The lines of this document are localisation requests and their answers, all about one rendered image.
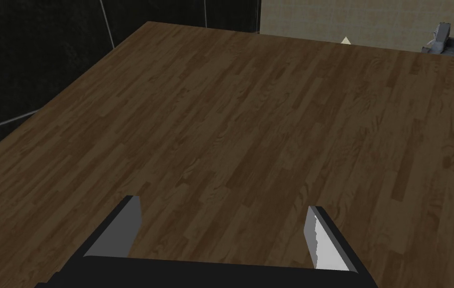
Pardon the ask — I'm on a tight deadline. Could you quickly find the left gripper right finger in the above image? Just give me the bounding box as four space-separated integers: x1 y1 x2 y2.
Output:
303 205 359 274

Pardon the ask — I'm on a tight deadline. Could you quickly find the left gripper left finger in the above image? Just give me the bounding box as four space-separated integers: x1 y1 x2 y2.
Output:
82 195 143 259

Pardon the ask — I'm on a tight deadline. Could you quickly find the brown wooden table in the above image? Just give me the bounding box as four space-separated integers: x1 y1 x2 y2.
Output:
0 21 454 288

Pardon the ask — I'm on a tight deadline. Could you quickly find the pale grey angular object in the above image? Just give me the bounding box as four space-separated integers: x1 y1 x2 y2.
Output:
421 21 452 55

